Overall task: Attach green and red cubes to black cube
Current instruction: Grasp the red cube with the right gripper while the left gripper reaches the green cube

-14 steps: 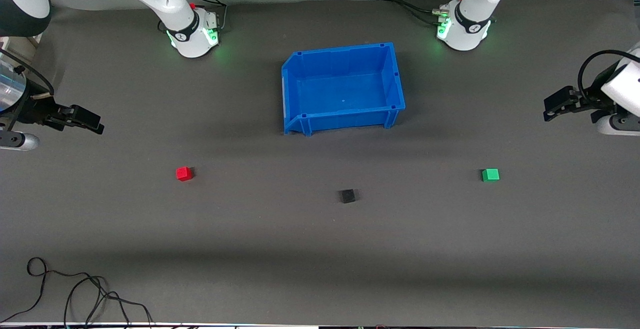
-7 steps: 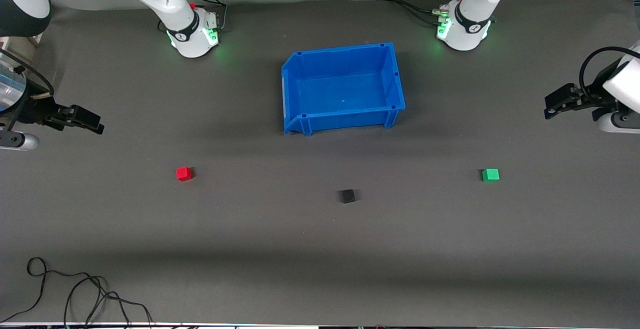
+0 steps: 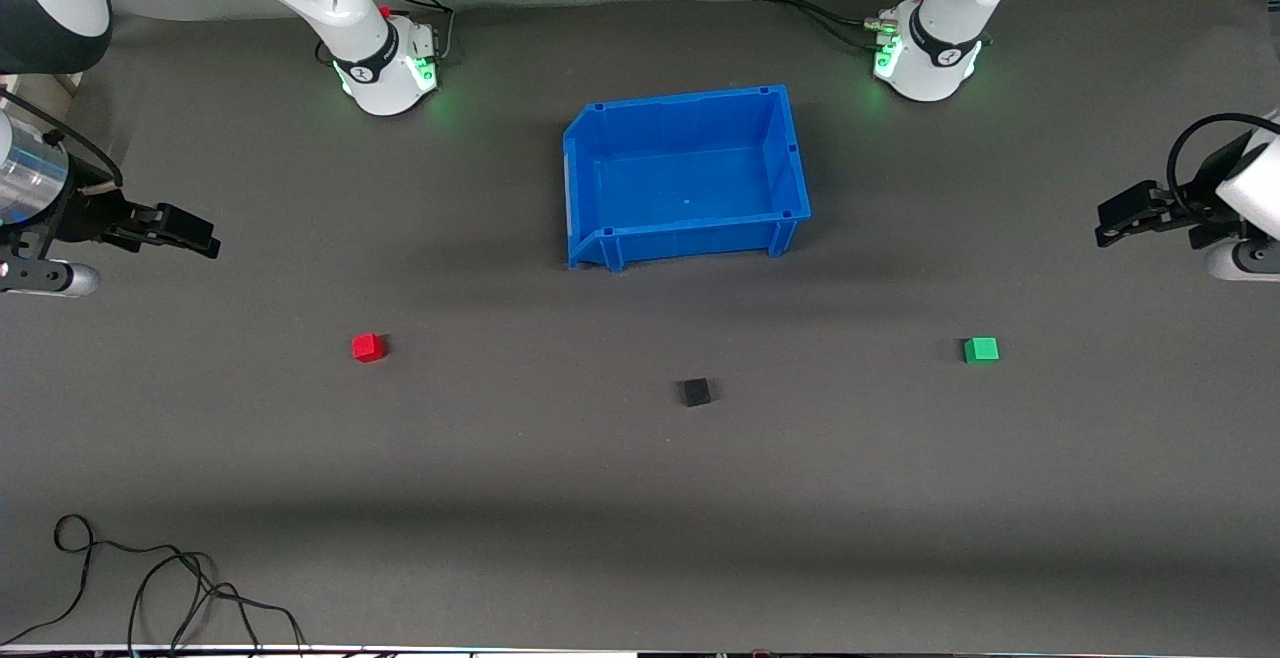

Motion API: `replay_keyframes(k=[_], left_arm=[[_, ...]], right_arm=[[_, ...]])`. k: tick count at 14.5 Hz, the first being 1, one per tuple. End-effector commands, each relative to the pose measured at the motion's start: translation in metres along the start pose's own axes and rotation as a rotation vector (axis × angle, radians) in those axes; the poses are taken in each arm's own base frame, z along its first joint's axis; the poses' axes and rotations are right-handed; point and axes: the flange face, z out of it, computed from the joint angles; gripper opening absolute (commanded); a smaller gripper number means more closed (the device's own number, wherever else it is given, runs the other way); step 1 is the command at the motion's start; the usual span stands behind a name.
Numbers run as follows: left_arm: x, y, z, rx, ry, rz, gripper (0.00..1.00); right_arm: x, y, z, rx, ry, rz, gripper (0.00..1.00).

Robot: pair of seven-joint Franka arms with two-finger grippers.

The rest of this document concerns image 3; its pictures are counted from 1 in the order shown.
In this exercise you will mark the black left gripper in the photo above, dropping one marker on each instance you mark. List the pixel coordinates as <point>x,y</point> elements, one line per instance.
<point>1186,211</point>

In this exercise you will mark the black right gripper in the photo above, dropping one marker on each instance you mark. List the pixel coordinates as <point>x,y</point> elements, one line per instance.
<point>84,216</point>

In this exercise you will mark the small green cube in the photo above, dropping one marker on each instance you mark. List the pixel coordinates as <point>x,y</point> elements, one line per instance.
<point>981,350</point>

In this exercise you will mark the small red cube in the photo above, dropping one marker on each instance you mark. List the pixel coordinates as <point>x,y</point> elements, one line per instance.
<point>367,347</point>

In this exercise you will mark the small black cube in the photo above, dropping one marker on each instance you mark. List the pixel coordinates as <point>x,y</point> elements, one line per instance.
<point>695,393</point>

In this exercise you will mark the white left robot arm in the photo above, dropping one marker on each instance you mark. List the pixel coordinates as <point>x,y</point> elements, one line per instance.
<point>935,68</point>

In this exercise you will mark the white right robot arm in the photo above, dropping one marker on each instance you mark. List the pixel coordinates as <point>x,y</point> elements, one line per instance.
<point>380,78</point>

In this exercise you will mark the beige plastic box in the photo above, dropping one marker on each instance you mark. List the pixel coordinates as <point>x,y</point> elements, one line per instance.
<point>45,84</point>

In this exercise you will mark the blue plastic storage bin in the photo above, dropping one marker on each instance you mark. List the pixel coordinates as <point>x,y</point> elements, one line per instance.
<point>690,183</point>

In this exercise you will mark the dark grey table mat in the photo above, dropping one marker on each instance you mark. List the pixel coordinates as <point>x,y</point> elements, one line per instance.
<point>640,538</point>

